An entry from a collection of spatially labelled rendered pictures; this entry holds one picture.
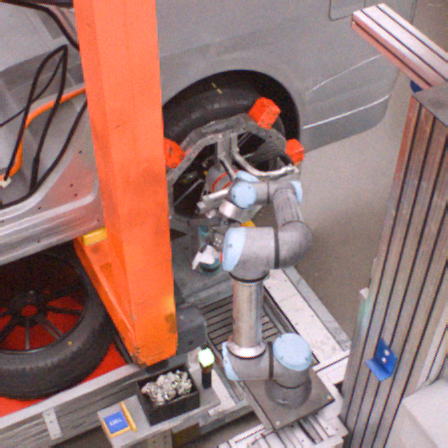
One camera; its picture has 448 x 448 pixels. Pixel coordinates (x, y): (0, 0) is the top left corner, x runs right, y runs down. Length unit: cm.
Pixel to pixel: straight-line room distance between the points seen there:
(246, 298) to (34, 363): 112
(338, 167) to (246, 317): 234
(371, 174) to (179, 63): 196
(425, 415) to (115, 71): 117
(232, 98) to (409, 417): 144
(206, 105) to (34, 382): 124
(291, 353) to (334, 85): 130
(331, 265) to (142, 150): 196
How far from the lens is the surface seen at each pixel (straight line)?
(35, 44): 365
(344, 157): 456
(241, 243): 209
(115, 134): 212
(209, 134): 292
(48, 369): 308
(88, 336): 310
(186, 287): 356
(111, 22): 193
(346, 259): 402
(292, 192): 244
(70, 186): 294
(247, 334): 229
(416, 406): 211
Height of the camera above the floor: 301
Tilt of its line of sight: 47 degrees down
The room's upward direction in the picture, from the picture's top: straight up
